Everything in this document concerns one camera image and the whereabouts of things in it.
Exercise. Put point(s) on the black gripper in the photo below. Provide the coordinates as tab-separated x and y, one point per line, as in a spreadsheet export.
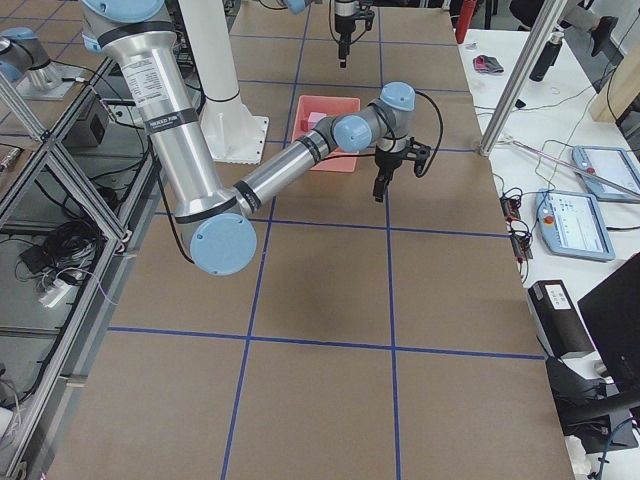
342	26
386	162

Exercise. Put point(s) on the pink foam block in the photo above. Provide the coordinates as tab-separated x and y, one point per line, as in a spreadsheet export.
313	119

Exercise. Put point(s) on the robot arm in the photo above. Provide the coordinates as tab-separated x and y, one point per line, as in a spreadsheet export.
342	8
215	199

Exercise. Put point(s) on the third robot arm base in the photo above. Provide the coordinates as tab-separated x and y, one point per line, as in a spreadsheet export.
26	63

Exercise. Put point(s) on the red cylinder bottle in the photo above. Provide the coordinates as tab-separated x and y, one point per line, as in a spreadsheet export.
464	19

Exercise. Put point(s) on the grey and pink cloth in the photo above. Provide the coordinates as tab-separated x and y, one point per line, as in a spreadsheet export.
488	65

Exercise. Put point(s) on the near blue teach pendant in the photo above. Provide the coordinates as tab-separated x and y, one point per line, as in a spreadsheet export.
571	225

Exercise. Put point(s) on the blue teach pendant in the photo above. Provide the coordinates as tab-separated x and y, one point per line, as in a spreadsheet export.
613	164
571	225

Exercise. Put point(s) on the black bottle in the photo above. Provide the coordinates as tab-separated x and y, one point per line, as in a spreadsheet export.
547	57

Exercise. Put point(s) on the black power box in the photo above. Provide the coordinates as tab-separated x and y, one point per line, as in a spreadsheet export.
560	328

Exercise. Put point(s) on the far blue teach pendant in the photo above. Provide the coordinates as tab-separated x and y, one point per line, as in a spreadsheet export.
613	164

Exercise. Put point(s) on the black computer monitor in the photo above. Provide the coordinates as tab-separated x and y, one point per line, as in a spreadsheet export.
610	312

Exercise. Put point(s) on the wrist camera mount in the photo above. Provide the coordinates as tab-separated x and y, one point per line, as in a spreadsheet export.
366	15
420	155

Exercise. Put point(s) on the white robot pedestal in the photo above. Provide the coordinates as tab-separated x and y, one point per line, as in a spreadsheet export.
232	133

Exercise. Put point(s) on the aluminium frame post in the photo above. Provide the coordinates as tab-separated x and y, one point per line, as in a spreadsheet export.
550	14

